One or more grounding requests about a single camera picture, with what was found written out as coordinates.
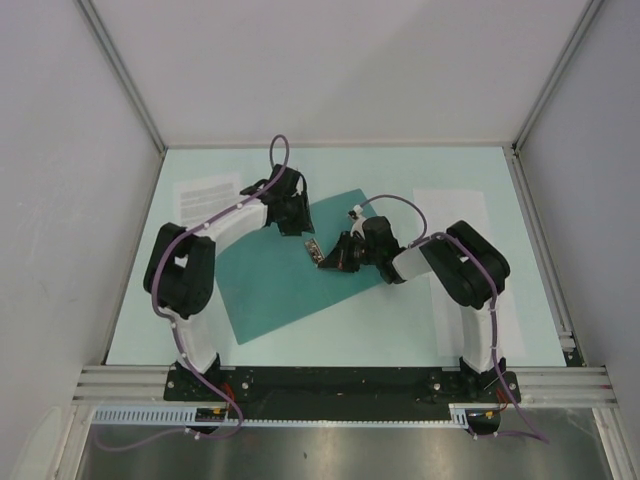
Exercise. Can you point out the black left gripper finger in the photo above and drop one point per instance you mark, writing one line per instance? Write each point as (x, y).
(303, 217)
(285, 215)

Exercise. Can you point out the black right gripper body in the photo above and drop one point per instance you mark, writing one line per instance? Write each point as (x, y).
(365, 255)

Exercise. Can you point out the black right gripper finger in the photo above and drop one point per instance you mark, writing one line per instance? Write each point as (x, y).
(337, 259)
(347, 241)

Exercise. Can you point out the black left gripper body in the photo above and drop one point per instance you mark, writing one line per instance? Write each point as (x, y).
(302, 192)

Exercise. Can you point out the chrome folder clip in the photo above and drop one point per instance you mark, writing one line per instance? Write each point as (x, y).
(313, 249)

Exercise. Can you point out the teal folder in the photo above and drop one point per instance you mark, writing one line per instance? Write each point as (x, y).
(266, 281)

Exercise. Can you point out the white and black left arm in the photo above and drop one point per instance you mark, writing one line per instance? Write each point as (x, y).
(180, 274)

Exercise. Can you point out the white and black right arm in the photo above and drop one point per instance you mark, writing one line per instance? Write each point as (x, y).
(470, 269)

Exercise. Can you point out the printed white paper sheet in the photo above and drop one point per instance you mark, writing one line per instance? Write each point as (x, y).
(197, 200)

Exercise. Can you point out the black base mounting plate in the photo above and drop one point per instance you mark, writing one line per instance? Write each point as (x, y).
(382, 393)

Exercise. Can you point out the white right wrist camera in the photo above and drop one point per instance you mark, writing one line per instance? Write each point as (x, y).
(357, 218)

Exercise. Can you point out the grey slotted cable duct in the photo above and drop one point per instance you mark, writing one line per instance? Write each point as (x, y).
(193, 416)

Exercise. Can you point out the aluminium frame rail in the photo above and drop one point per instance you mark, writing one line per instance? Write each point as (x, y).
(541, 387)

